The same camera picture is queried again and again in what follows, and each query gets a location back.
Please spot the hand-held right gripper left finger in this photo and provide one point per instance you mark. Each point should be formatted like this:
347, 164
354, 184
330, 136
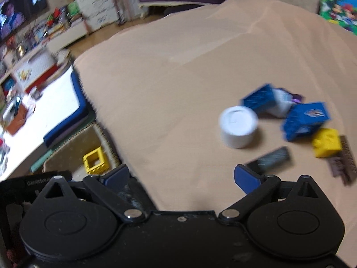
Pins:
115, 176

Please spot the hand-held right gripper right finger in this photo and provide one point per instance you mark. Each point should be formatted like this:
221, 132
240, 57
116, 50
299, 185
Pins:
245, 179

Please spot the purple car charger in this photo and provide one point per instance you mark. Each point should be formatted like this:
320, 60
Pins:
296, 97

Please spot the yellow plastic crate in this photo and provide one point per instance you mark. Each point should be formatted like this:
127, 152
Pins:
96, 162

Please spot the grey ribbed black clip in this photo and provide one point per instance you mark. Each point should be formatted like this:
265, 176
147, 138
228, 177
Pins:
269, 159

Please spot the beige patterned mat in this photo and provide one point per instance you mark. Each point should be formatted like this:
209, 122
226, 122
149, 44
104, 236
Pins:
72, 152

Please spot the white round jar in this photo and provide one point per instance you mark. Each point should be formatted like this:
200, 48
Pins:
238, 127

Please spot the white table with blue edge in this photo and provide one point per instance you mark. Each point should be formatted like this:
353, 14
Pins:
41, 122

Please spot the small blue box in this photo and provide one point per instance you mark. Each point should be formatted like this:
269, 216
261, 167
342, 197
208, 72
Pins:
258, 99

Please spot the white small box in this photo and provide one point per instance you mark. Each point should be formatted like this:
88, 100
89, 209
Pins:
282, 103

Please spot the large blue box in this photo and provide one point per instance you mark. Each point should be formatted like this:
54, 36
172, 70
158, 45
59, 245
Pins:
305, 120

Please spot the yellow toy block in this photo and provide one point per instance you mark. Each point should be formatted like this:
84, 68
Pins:
326, 143

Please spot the white television stand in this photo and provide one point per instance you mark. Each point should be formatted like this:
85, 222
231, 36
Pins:
67, 36

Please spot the white patterned cabinet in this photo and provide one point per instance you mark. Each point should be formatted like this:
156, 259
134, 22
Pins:
93, 2

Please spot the television screen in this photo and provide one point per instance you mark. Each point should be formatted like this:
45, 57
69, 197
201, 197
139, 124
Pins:
21, 7

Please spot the colourful poster box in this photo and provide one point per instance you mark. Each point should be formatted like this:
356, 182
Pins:
339, 8

